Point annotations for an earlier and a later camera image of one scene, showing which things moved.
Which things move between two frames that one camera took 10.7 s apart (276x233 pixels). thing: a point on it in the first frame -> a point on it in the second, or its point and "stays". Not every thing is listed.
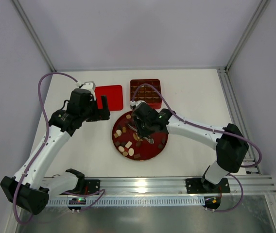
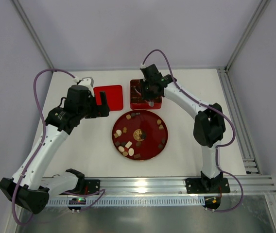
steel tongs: [149, 140] -> [150, 103]
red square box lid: [114, 96] stays
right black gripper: [141, 129] -> [148, 91]
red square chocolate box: [146, 92] stays
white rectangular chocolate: [128, 144] stays
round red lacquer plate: [129, 144] stays
